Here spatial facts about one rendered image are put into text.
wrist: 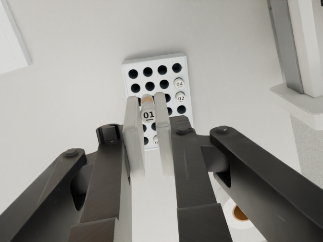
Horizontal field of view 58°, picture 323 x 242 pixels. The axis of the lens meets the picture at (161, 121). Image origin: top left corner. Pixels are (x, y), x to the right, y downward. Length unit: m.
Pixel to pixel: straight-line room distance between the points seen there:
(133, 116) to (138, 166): 0.03
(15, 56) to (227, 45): 0.28
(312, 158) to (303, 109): 1.21
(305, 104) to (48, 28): 0.33
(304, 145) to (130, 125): 1.34
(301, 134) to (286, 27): 1.13
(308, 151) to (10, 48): 1.31
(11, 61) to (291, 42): 0.34
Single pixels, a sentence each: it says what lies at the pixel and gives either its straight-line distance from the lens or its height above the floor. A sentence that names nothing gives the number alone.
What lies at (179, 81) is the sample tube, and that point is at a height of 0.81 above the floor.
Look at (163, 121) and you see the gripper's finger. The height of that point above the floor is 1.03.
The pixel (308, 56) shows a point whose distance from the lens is 0.32.
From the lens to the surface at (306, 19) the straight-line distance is 0.31.
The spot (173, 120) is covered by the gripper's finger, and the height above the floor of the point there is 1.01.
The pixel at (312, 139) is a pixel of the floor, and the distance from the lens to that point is 1.48.
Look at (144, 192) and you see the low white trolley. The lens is 0.49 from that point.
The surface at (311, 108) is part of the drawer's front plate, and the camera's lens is 0.31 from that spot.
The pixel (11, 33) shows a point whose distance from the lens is 0.43.
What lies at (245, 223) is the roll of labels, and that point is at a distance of 0.50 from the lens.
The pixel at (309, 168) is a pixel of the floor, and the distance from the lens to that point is 1.54.
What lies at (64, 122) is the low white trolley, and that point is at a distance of 0.45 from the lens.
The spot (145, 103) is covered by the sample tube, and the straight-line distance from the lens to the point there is 0.22.
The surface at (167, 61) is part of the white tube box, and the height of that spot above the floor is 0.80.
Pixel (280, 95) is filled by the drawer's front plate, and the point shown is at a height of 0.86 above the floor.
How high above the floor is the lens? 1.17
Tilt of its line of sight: 70 degrees down
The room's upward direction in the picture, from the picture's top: 171 degrees clockwise
